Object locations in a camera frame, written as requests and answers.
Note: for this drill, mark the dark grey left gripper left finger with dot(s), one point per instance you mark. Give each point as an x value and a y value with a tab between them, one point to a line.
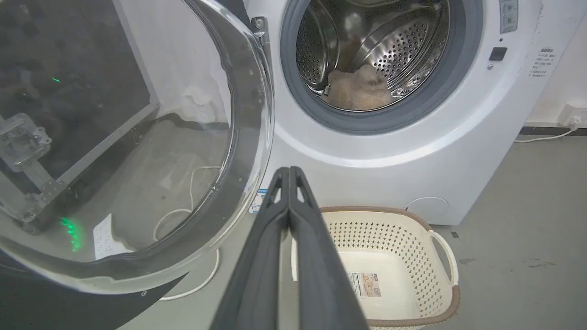
257	275

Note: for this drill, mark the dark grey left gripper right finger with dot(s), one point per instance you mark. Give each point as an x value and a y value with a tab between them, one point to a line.
321	284

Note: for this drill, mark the transparent washing machine door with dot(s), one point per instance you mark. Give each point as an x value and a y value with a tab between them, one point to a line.
137	137

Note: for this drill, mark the white front-load washing machine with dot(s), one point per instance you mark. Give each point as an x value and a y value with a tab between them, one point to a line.
412	137

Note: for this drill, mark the cream perforated laundry basket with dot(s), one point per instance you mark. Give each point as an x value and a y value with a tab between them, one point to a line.
399	275

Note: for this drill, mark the white power strip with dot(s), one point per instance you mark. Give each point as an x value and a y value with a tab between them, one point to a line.
106	238

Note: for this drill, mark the beige towel in drum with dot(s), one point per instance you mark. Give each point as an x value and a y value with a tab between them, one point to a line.
360	89

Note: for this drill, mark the black flight case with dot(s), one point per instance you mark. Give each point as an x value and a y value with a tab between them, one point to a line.
69	91

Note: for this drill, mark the white wall socket plug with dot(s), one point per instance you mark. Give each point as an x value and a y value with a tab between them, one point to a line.
572	117

